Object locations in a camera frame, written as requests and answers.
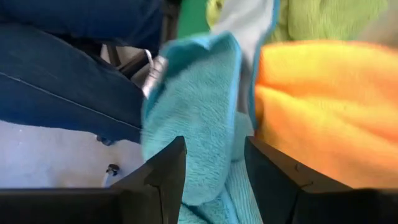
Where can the person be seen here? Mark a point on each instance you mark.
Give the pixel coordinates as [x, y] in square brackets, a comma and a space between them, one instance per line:
[62, 87]

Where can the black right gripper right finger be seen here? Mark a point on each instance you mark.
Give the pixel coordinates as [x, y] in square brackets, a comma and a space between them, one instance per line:
[311, 205]

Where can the orange microfiber towel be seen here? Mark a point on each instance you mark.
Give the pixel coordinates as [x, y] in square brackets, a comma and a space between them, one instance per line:
[326, 109]

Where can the silver aluminium rail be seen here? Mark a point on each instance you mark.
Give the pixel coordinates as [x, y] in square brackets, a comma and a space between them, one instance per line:
[154, 76]

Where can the grey towel with blue edge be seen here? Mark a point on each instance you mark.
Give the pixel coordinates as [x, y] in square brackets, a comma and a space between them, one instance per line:
[245, 18]

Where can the teal microfiber towel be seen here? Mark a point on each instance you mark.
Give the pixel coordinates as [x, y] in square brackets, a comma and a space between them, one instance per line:
[199, 109]

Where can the lime green microfiber towel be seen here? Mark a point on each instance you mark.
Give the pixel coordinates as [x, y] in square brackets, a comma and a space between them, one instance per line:
[326, 18]

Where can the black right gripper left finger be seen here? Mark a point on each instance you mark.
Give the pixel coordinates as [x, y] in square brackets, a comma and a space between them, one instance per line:
[93, 205]

